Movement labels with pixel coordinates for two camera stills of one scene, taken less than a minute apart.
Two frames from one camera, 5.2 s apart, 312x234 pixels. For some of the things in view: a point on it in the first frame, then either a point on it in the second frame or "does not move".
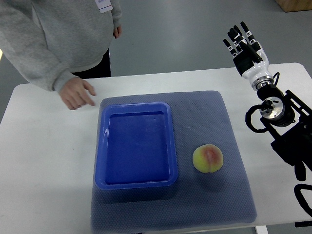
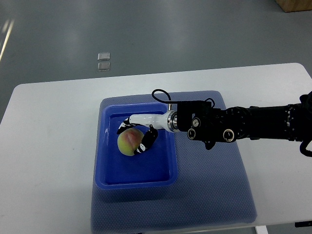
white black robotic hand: [249, 59] -> [167, 121]
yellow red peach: [208, 158] -> [129, 140]
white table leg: [261, 229] does not move
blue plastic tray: [136, 147] does not move
